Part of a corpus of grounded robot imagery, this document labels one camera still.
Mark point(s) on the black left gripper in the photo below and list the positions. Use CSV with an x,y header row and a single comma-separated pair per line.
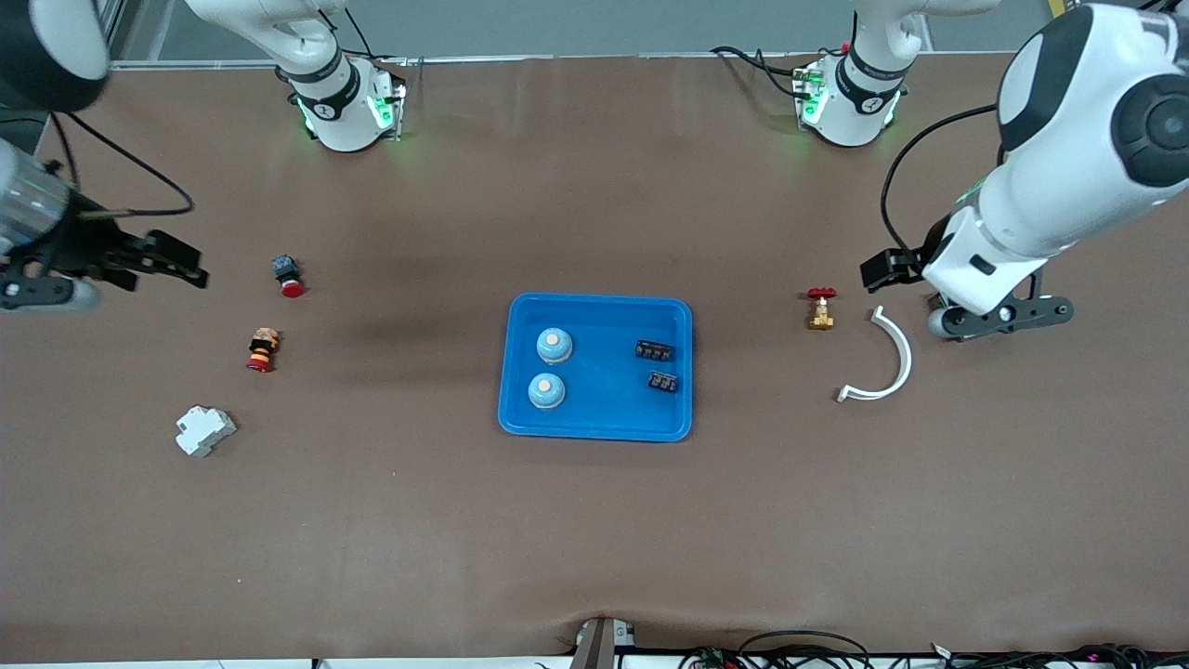
x,y
899,264

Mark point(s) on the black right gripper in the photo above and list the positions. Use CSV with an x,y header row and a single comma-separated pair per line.
x,y
82,249

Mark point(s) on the blue bell beige button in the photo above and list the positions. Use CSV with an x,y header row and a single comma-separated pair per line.
x,y
546,391
555,346

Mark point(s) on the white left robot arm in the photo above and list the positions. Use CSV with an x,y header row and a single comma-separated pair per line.
x,y
1068,186

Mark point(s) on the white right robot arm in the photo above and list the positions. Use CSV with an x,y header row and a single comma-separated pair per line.
x,y
348,130

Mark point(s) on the white curved pipe clamp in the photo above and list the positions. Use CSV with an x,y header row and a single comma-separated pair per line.
x,y
907,360

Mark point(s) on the red push button black body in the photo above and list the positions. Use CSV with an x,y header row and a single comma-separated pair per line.
x,y
290,286

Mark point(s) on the red emergency stop yellow collar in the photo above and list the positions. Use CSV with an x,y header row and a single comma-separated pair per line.
x,y
263,350

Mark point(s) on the white circuit breaker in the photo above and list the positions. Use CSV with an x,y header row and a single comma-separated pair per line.
x,y
204,430

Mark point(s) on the blue plastic tray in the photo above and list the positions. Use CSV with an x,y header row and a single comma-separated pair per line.
x,y
604,409

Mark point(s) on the grey metal table bracket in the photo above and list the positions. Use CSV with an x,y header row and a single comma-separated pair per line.
x,y
602,650

